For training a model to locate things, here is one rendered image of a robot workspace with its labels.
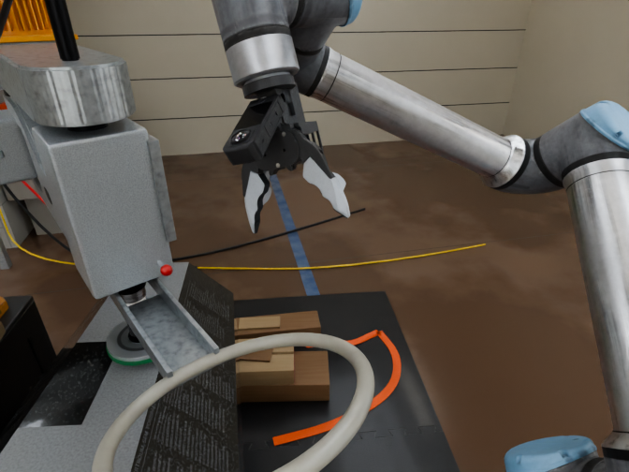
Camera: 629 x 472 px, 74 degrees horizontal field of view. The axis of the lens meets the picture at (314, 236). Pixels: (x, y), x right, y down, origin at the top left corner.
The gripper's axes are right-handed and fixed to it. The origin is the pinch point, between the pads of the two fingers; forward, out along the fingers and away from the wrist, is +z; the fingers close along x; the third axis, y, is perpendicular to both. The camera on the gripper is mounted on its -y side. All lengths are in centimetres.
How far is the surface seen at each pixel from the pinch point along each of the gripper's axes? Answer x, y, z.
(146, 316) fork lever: 65, 24, 21
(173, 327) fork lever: 55, 24, 25
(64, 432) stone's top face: 86, 6, 45
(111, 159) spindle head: 56, 22, -19
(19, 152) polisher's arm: 121, 43, -34
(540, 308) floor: -31, 253, 129
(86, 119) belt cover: 52, 16, -28
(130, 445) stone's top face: 68, 10, 50
